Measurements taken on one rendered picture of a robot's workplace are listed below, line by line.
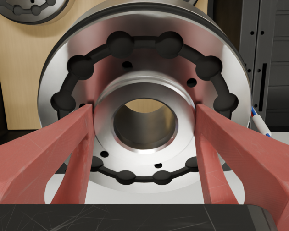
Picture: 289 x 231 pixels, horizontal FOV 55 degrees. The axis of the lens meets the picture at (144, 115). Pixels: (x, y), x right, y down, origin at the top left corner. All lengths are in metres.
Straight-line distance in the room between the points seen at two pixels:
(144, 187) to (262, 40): 0.17
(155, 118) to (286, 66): 0.27
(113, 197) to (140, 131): 0.43
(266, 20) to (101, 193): 0.43
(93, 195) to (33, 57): 0.30
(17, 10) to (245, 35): 0.24
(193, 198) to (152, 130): 0.43
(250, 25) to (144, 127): 0.15
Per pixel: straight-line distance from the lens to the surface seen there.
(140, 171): 0.15
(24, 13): 0.35
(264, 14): 0.28
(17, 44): 0.39
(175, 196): 0.57
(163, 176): 0.16
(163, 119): 0.15
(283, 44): 0.40
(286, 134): 0.38
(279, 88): 0.40
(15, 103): 0.40
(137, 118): 0.16
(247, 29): 0.27
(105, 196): 0.57
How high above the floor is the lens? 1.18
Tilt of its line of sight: 75 degrees down
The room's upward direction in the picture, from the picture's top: 179 degrees clockwise
